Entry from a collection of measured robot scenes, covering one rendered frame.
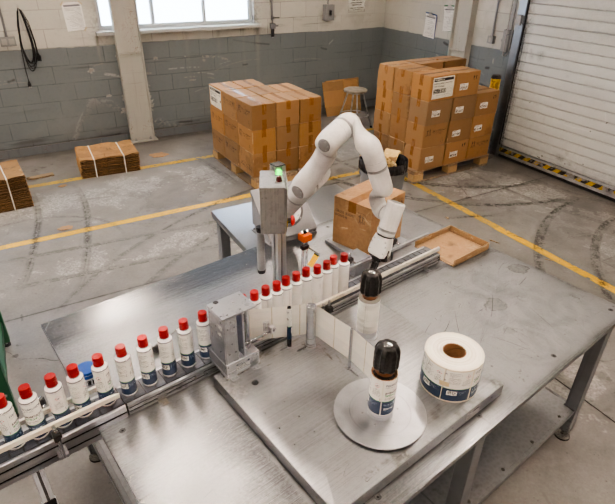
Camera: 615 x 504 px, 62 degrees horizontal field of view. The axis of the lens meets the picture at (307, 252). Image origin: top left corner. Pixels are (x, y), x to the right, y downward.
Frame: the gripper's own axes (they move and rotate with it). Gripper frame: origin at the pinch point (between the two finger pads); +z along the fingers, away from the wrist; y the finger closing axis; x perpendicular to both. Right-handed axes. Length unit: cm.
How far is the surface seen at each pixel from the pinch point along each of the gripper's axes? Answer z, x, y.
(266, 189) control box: -30, -72, -3
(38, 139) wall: 81, 1, -539
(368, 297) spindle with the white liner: -1.3, -37.2, 29.7
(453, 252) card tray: -9, 57, 4
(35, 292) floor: 127, -74, -229
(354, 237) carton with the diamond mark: -3.1, 13.2, -27.7
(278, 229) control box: -16, -63, -1
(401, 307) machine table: 11.2, 2.1, 20.2
